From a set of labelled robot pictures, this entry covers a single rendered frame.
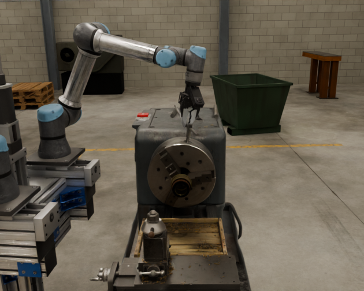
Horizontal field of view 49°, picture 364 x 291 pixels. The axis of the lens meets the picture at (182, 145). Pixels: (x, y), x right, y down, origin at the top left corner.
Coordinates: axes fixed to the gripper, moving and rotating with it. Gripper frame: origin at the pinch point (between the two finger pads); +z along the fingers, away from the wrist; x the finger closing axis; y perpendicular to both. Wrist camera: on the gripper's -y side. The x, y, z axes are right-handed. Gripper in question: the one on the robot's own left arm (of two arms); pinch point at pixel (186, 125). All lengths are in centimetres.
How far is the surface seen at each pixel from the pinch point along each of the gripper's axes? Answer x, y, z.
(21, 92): 83, 749, 156
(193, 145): -1.2, -8.2, 7.0
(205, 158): -7.3, -11.0, 11.8
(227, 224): -52, 31, 71
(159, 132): 8.1, 14.1, 8.5
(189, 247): 5, -37, 41
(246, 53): -507, 871, 13
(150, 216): 31, -57, 15
